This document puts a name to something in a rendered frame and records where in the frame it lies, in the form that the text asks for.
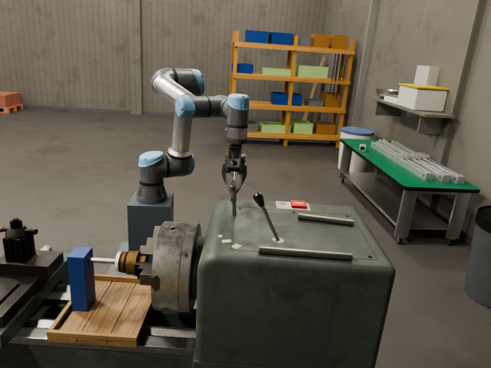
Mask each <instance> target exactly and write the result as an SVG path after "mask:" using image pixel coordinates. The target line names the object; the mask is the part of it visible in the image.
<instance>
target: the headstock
mask: <svg viewBox="0 0 491 368"><path fill-rule="evenodd" d="M264 207H265V209H266V211H267V214H268V215H269V217H270V220H271V222H272V224H273V226H274V228H275V231H276V233H277V235H278V237H279V238H281V239H283V242H282V243H276V242H273V238H275V237H274V235H273V233H272V231H271V229H270V226H269V224H268V222H267V219H266V217H265V216H264V213H263V211H262V208H261V207H259V205H258V204H257V203H256V202H255V201H254V200H237V201H236V211H237V215H232V202H231V201H230V199H225V200H221V201H219V202H218V203H217V204H216V205H215V206H214V208H213V211H212V214H211V217H210V222H209V225H208V230H207V234H206V236H205V241H204V245H203V248H202V253H201V256H200V259H199V264H198V270H197V317H196V341H195V358H196V360H197V361H203V362H214V363H225V364H245V365H256V366H267V367H288V368H375V365H376V359H377V356H378V350H379V346H380V343H381V337H382V333H383V330H384V323H385V320H386V316H387V310H388V306H389V300H390V296H391V293H392V287H393V283H394V279H395V268H394V267H393V265H392V263H391V261H390V260H389V259H388V257H387V255H386V253H385V252H384V251H383V249H382V248H381V246H380V245H379V243H378V241H377V240H376V238H375V237H374V235H373V233H372V232H371V230H370V229H369V227H368V225H367V224H366V222H365V221H364V219H363V218H362V216H361V215H360V213H359V211H358V210H357V208H355V207H349V206H338V205H327V204H309V207H310V209H311V211H310V210H290V209H278V208H276V203H275V202H269V201H264ZM298 213H302V214H308V215H320V216H326V217H332V218H343V219H349V220H354V225H353V226H347V225H341V224H335V223H324V222H318V221H307V220H300V219H298ZM218 235H223V236H222V237H218ZM225 239H230V240H231V241H232V242H225V243H223V242H222V240H225ZM235 244H238V245H241V247H240V248H238V249H236V248H233V247H232V246H233V245H235ZM259 246H265V247H274V248H292V249H302V250H320V251H330V252H340V253H352V254H353V259H352V261H348V260H338V259H328V258H310V257H300V256H282V255H273V254H263V253H259Z"/></svg>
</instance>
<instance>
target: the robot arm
mask: <svg viewBox="0 0 491 368"><path fill-rule="evenodd" d="M151 87H152V90H153V92H154V93H155V94H157V95H158V96H160V97H164V98H166V99H167V100H168V101H169V102H171V103H172V104H173V105H175V116H174V123H173V132H172V147H170V148H169V149H168V152H167V154H163V153H162V152H161V151H150V152H147V153H143V154H142V155H141V156H140V157H139V163H138V166H139V181H140V184H139V187H138V189H137V193H136V200H137V201H138V202H140V203H143V204H159V203H162V202H165V201H166V200H167V192H166V189H165V187H164V178H166V177H180V176H181V177H183V176H186V175H190V174H191V173H192V172H193V171H194V165H195V162H194V160H195V159H194V155H193V154H192V153H191V150H190V149H189V144H190V137H191V126H192V119H193V118H227V129H225V131H227V142H228V143H230V144H231V145H229V150H228V151H227V154H226V158H225V159H224V160H225V164H222V166H223V168H222V172H221V173H222V177H223V179H224V182H225V185H226V187H227V190H228V192H229V193H230V187H229V186H230V185H231V184H232V179H233V174H232V173H230V172H237V173H238V174H236V175H235V180H236V183H235V185H236V194H237V192H238V191H239V190H240V188H241V186H242V184H243V182H244V180H245V179H246V175H247V166H245V162H246V160H245V156H246V153H242V144H245V143H246V139H247V137H248V114H249V108H250V105H249V96H247V95H245V94H238V93H232V94H230V95H229V96H225V95H217V96H202V95H203V93H204V92H205V81H204V78H203V76H202V73H201V72H200V71H199V70H198V69H190V68H189V69H176V68H164V69H160V70H158V71H157V72H156V73H155V74H154V75H153V76H152V78H151Z"/></svg>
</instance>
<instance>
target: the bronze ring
mask: <svg viewBox="0 0 491 368"><path fill-rule="evenodd" d="M137 261H141V262H149V257H148V255H141V254H140V250H138V251H132V250H130V251H129V252H126V251H125V252H122V253H121V254H120V256H119V259H118V271H119V272H122V273H126V274H128V275H133V274H134V264H135V263H136V262H137Z"/></svg>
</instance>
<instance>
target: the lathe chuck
mask: <svg viewBox="0 0 491 368"><path fill-rule="evenodd" d="M188 224H189V223H186V222H175V221H165V222H163V224H162V225H161V227H160V229H159V233H158V235H157V238H156V244H155V248H154V252H153V260H152V267H151V277H155V276H159V278H161V282H160V288H159V289H158V290H155V288H151V303H152V306H153V308H154V310H157V311H168V312H179V313H181V311H180V309H179V304H178V281H179V271H180V258H181V252H182V247H183V240H184V236H185V233H186V228H187V226H188ZM171 226H176V227H178V230H176V231H170V230H169V229H168V228H169V227H171ZM163 307H167V308H170V309H171V310H163V309H162V308H163Z"/></svg>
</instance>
